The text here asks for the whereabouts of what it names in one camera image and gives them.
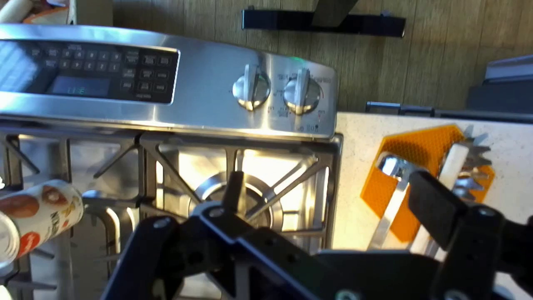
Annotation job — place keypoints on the black metal stand base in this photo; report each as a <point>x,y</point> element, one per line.
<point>325,23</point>

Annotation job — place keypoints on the silver stove knob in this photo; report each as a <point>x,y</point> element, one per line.
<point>250,88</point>
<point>300,93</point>

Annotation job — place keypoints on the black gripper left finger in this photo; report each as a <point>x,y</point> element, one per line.
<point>166,251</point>

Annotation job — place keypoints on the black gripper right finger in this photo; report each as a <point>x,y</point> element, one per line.
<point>471,244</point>

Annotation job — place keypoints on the patterned ceramic mug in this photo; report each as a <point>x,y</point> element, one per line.
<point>38,218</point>

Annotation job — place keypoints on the stainless steel gas range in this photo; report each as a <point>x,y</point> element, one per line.
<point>210,73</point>

